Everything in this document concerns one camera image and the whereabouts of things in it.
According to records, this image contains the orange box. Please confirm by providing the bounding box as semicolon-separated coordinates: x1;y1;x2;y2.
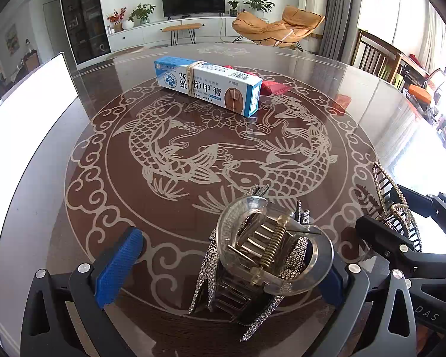
409;84;434;103

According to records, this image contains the red pouch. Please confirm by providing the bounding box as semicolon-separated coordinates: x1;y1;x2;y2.
223;65;294;95

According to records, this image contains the rhinestone hair claw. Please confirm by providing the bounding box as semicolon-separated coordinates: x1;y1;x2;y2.
189;184;335;343

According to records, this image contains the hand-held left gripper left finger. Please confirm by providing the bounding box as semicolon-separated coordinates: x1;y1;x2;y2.
20;227;146;357

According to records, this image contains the large leafy potted plant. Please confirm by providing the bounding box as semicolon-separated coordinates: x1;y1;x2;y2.
243;0;276;18

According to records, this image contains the blue white ointment box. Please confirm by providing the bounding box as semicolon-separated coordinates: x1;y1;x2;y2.
154;57;264;117

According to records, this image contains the framed wall picture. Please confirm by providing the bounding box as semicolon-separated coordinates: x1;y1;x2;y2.
4;24;20;56

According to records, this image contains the wooden bench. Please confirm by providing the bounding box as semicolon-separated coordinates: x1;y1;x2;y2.
162;23;201;45

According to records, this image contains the grey curtain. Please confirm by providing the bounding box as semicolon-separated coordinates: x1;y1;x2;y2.
318;0;365;62

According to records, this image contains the brown striped hair clip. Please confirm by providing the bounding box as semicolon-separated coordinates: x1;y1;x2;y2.
372;163;422;253

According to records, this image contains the tan rubber band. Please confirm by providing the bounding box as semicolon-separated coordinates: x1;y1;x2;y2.
181;60;203;99

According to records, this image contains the dark display cabinet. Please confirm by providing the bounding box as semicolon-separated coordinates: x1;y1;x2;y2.
59;0;110;65

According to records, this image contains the orange lounge chair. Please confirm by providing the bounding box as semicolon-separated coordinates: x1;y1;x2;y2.
232;5;326;51

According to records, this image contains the red flower potted plant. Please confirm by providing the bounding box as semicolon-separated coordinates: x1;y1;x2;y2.
107;7;128;33

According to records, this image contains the bushy green potted plant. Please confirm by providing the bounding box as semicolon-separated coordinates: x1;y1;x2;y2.
128;4;156;26

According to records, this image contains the wooden dining chair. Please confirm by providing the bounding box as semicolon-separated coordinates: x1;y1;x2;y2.
351;29;404;82

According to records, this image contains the white television cabinet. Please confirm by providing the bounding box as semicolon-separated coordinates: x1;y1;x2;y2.
108;17;283;51

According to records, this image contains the black flat television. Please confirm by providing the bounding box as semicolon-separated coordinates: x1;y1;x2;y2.
161;0;225;18

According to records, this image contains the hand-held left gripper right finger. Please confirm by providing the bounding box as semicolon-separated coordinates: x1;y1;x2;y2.
320;262;419;357

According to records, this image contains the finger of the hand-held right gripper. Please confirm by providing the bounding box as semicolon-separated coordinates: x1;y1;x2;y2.
355;215;446;281
397;184;446;227

